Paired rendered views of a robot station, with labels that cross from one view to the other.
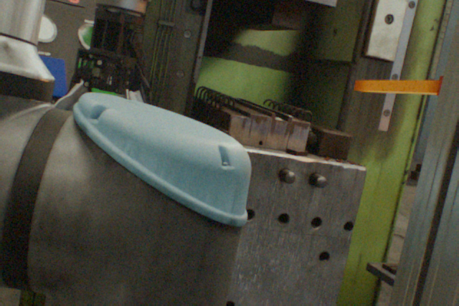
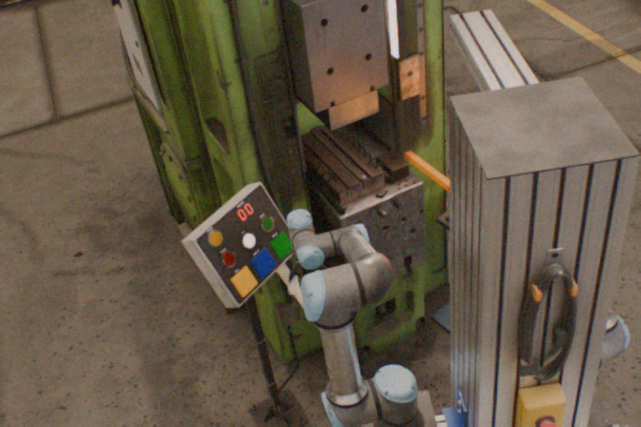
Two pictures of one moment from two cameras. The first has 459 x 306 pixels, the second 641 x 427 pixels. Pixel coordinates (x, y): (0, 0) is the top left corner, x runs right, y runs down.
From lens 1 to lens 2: 1.94 m
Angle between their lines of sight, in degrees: 33
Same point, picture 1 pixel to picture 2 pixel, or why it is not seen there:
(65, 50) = (262, 241)
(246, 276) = not seen: hidden behind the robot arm
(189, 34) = (292, 150)
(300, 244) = (398, 233)
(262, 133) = (359, 192)
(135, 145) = (397, 398)
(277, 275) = (390, 252)
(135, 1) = not seen: hidden behind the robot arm
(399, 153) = (438, 132)
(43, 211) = (383, 413)
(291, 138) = (375, 184)
